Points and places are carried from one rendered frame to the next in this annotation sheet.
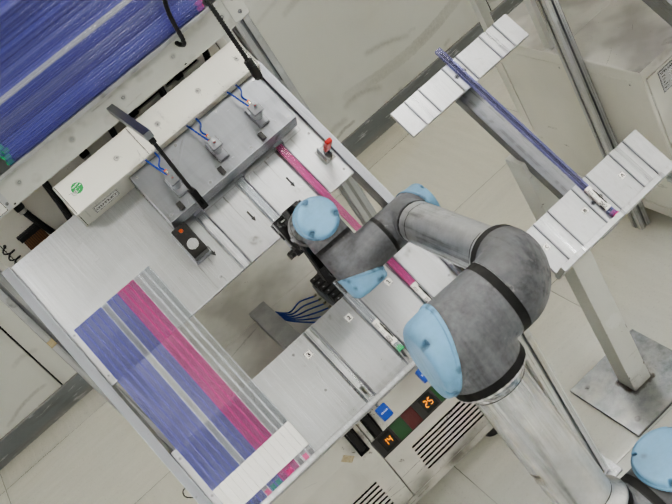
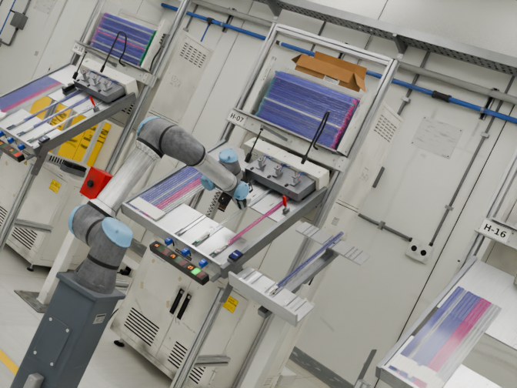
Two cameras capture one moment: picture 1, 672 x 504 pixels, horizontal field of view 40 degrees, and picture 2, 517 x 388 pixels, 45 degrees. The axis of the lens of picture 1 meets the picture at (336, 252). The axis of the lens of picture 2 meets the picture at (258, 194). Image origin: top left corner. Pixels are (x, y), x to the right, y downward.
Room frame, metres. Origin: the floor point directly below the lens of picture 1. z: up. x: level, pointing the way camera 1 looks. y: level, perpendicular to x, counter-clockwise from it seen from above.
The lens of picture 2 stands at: (-0.41, -2.04, 1.19)
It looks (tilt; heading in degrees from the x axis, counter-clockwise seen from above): 3 degrees down; 45
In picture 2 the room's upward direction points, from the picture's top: 26 degrees clockwise
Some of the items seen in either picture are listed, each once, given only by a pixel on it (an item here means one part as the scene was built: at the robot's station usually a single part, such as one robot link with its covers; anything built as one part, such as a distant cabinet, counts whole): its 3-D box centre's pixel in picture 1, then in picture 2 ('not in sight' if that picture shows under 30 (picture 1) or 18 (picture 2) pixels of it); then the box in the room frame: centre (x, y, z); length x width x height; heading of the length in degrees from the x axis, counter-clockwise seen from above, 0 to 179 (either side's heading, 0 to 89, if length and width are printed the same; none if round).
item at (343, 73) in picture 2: not in sight; (341, 72); (2.12, 0.35, 1.82); 0.68 x 0.30 x 0.20; 102
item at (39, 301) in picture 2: not in sight; (73, 238); (1.36, 0.88, 0.39); 0.24 x 0.24 x 0.78; 12
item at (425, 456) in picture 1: (315, 390); (211, 320); (1.96, 0.27, 0.31); 0.70 x 0.65 x 0.62; 102
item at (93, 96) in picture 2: not in sight; (60, 158); (1.49, 1.63, 0.66); 1.01 x 0.73 x 1.31; 12
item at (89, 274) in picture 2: not in sight; (98, 271); (0.83, -0.23, 0.60); 0.15 x 0.15 x 0.10
